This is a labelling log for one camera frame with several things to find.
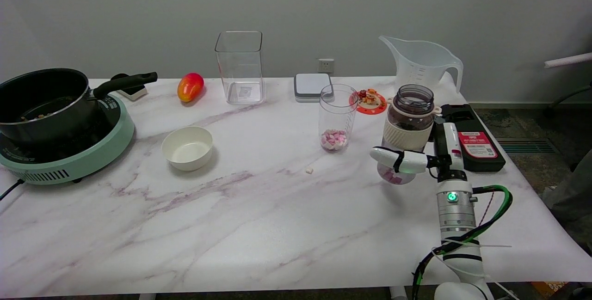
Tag orange cardboard piece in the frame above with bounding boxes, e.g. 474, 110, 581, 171
532, 282, 567, 297

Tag white round bowl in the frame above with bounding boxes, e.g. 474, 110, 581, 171
161, 126, 214, 171

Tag green robot cable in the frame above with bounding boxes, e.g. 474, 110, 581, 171
413, 184, 514, 300

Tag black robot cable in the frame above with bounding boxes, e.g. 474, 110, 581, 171
411, 238, 484, 300

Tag white black power adapter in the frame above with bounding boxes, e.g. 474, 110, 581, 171
111, 73, 148, 102

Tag clear square plastic container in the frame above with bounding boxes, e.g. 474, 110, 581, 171
215, 31, 265, 105

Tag clear bottle with beige sleeve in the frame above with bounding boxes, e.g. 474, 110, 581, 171
376, 84, 442, 185

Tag clear tall plastic cup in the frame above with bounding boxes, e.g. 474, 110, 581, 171
319, 84, 359, 152

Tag red round coaster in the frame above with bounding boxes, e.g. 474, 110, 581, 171
349, 88, 388, 115

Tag small orange toy figurine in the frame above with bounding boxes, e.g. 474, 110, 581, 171
358, 89, 381, 105

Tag pink white candies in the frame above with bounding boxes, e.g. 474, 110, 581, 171
321, 129, 348, 151

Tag grey white square lid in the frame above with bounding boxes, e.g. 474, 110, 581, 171
294, 73, 334, 103

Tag black cooker power cord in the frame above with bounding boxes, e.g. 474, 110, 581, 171
0, 179, 24, 201

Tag black box with red label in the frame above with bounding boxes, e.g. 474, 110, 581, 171
433, 104, 506, 173

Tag green induction cooker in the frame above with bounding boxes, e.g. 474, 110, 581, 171
0, 93, 136, 185

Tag black curved chair leg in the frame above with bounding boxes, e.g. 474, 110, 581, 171
545, 85, 592, 116

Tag translucent plastic measuring jug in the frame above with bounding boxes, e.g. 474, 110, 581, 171
379, 36, 464, 105

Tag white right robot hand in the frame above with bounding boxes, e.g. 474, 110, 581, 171
370, 122, 468, 183

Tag white pipe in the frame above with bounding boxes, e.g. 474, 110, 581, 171
544, 52, 592, 69

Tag red yellow mango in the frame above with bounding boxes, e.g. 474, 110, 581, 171
177, 73, 205, 103

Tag black saucepan with handle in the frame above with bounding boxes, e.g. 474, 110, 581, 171
0, 68, 158, 146

